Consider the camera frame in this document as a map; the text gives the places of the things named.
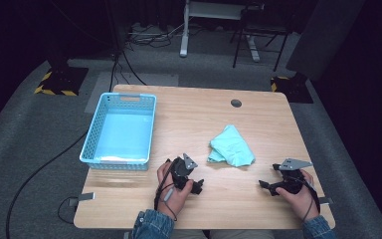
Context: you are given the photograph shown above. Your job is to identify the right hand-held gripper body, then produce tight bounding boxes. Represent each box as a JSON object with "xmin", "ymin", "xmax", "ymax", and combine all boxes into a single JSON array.
[{"xmin": 268, "ymin": 157, "xmax": 313, "ymax": 196}]

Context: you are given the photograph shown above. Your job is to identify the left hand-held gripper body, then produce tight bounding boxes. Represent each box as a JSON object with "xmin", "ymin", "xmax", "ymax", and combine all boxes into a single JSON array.
[{"xmin": 171, "ymin": 152, "xmax": 199, "ymax": 191}]

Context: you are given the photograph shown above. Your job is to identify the mint green shorts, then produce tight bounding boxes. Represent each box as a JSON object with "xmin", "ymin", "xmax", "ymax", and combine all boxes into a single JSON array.
[{"xmin": 207, "ymin": 123, "xmax": 257, "ymax": 168}]

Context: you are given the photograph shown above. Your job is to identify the person's right hand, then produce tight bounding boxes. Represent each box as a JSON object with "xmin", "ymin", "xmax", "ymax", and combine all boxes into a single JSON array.
[{"xmin": 276, "ymin": 169, "xmax": 320, "ymax": 222}]

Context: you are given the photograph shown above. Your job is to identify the person's left hand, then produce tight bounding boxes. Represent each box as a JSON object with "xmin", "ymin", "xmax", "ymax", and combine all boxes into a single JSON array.
[{"xmin": 156, "ymin": 161, "xmax": 194, "ymax": 219}]

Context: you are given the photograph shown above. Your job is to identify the light blue plastic basket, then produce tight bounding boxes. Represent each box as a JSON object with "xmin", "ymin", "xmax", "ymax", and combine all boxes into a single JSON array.
[{"xmin": 79, "ymin": 92, "xmax": 157, "ymax": 172}]

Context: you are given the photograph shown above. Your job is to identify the black stand base yellow stripes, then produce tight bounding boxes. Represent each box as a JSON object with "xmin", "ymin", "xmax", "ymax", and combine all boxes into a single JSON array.
[
  {"xmin": 34, "ymin": 66, "xmax": 90, "ymax": 98},
  {"xmin": 271, "ymin": 73, "xmax": 314, "ymax": 105}
]

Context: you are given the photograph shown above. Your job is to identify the grey upright panel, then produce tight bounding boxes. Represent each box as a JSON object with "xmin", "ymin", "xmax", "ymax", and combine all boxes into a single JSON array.
[{"xmin": 286, "ymin": 0, "xmax": 367, "ymax": 82}]

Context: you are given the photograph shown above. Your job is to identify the black tripod pole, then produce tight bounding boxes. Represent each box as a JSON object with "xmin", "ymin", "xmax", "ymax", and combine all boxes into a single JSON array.
[{"xmin": 103, "ymin": 0, "xmax": 127, "ymax": 62}]

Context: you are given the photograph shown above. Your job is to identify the left hand-held gripper black cable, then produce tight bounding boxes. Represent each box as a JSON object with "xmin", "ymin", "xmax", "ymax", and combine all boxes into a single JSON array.
[{"xmin": 153, "ymin": 158, "xmax": 179, "ymax": 222}]

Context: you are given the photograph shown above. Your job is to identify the hand-held gripper black cable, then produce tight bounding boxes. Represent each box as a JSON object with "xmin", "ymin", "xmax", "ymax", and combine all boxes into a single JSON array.
[
  {"xmin": 294, "ymin": 174, "xmax": 322, "ymax": 223},
  {"xmin": 153, "ymin": 158, "xmax": 179, "ymax": 222}
]

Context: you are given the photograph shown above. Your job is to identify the right hand-held gripper black cable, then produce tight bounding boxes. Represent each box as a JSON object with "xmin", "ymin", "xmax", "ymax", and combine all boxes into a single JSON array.
[{"xmin": 294, "ymin": 174, "xmax": 322, "ymax": 223}]

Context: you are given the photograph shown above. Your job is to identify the black cables from tripod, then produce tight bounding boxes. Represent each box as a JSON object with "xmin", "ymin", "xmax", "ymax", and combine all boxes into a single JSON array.
[{"xmin": 108, "ymin": 49, "xmax": 148, "ymax": 93}]

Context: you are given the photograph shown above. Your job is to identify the white desk frame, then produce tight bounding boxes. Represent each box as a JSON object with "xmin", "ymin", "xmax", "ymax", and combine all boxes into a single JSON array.
[{"xmin": 179, "ymin": 0, "xmax": 267, "ymax": 63}]

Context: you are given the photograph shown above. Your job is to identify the thin black clamp cable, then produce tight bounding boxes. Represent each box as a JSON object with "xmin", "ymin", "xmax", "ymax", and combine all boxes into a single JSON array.
[{"xmin": 57, "ymin": 196, "xmax": 80, "ymax": 225}]

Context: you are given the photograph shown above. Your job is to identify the tangle of floor cables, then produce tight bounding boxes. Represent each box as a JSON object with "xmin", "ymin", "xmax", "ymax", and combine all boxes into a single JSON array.
[{"xmin": 125, "ymin": 22, "xmax": 187, "ymax": 50}]

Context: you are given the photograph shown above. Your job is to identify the black metal chair frame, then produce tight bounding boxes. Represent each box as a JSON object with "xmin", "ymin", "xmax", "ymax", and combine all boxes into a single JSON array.
[{"xmin": 230, "ymin": 3, "xmax": 295, "ymax": 73}]

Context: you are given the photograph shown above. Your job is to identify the thick black floor cable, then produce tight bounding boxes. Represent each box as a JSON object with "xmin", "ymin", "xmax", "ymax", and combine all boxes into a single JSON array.
[{"xmin": 5, "ymin": 129, "xmax": 90, "ymax": 239}]

